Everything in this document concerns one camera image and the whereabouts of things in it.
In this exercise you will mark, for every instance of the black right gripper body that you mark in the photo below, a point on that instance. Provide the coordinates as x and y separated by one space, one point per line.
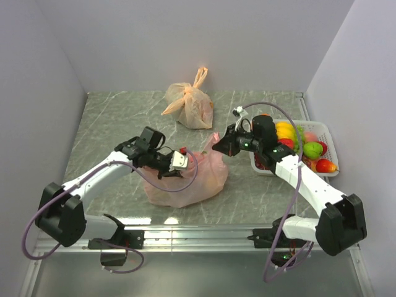
241 140

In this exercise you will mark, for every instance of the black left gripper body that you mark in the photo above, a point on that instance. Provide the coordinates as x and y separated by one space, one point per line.
159 162

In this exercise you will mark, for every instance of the pink plastic bag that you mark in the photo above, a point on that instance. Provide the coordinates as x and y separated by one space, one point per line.
201 181

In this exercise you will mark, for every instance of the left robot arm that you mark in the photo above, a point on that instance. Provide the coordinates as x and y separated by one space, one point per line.
63 207

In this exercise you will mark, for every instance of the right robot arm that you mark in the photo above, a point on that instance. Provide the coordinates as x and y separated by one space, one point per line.
341 222

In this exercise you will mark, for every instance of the yellow fake banana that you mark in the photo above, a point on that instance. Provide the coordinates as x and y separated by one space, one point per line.
285 131

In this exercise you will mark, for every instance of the tied beige plastic bag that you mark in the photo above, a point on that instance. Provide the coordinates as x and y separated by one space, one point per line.
188 104

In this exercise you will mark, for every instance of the red fake strawberry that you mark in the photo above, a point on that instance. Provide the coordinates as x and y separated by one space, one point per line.
288 142

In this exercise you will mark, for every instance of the pink fake peach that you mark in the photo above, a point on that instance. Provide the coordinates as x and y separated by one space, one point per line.
310 137

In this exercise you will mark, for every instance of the green fake guava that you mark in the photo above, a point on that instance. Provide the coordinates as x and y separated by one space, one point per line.
313 150

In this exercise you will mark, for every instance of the red yellow fake pear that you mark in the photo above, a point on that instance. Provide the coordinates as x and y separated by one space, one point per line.
325 166

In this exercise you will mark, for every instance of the green grape bunch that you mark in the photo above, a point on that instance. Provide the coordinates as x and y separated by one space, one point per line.
299 139

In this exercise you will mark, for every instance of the white plastic fruit basket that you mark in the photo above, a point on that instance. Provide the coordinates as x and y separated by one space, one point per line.
324 138

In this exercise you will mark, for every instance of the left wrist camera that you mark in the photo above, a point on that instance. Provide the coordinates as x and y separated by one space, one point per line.
178 161

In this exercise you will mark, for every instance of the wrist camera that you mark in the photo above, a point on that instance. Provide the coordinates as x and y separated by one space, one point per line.
240 113
178 161

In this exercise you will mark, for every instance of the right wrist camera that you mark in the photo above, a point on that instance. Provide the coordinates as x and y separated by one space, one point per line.
240 113

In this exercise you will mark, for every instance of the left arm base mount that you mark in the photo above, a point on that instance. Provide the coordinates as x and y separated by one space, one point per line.
114 251

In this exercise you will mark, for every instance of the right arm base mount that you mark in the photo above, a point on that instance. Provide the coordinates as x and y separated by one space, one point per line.
263 238

